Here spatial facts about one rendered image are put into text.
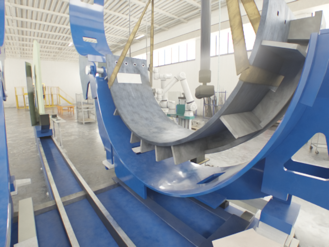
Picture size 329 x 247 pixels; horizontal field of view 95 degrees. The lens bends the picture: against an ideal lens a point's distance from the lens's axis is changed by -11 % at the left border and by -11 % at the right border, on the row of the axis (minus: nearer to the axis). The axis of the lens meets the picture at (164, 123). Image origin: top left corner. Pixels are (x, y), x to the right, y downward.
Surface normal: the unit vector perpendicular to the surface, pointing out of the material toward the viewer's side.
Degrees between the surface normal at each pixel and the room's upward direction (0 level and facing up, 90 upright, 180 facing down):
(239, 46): 77
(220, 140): 90
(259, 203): 90
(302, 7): 90
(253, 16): 99
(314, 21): 90
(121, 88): 65
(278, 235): 0
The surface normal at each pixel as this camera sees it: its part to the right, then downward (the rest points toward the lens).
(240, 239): 0.00, -0.98
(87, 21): 0.65, -0.03
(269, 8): 0.64, 0.26
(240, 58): -0.94, -0.14
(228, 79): -0.76, 0.11
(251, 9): -0.64, 0.29
